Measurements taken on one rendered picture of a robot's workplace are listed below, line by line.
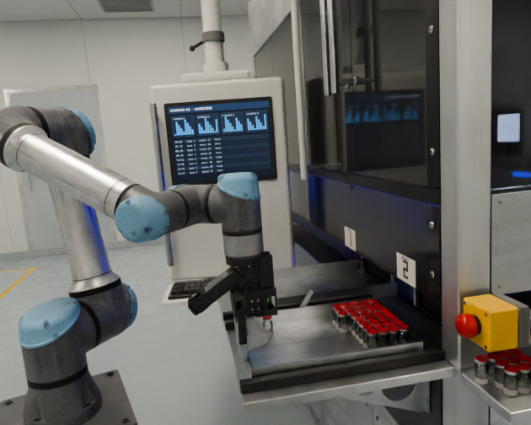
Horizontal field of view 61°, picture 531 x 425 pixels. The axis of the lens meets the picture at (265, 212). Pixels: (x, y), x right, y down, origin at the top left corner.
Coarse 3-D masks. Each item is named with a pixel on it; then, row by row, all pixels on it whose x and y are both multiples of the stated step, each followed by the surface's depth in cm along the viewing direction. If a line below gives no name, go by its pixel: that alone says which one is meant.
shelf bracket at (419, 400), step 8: (416, 384) 95; (424, 384) 96; (376, 392) 94; (416, 392) 96; (424, 392) 96; (352, 400) 93; (360, 400) 93; (368, 400) 94; (376, 400) 94; (384, 400) 94; (392, 400) 95; (400, 400) 95; (408, 400) 95; (416, 400) 96; (424, 400) 96; (400, 408) 95; (408, 408) 96; (416, 408) 96; (424, 408) 96
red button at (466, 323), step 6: (456, 318) 76; (462, 318) 75; (468, 318) 74; (474, 318) 74; (456, 324) 76; (462, 324) 75; (468, 324) 74; (474, 324) 74; (462, 330) 75; (468, 330) 74; (474, 330) 74; (462, 336) 75; (468, 336) 74; (474, 336) 75
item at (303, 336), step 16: (320, 304) 111; (256, 320) 109; (272, 320) 109; (288, 320) 110; (304, 320) 110; (320, 320) 110; (272, 336) 103; (288, 336) 102; (304, 336) 102; (320, 336) 101; (336, 336) 100; (352, 336) 100; (256, 352) 96; (272, 352) 95; (288, 352) 95; (304, 352) 94; (320, 352) 94; (336, 352) 93; (352, 352) 86; (368, 352) 86; (384, 352) 87; (400, 352) 88; (256, 368) 83; (272, 368) 83; (288, 368) 84; (304, 368) 85
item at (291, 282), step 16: (288, 272) 144; (304, 272) 145; (320, 272) 146; (336, 272) 146; (352, 272) 145; (288, 288) 134; (304, 288) 133; (320, 288) 132; (336, 288) 131; (352, 288) 121; (368, 288) 122; (384, 288) 123
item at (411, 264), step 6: (396, 252) 104; (402, 258) 101; (408, 258) 98; (402, 264) 101; (408, 264) 98; (414, 264) 96; (402, 270) 101; (408, 270) 99; (414, 270) 96; (402, 276) 102; (408, 276) 99; (414, 276) 96; (408, 282) 99; (414, 282) 97
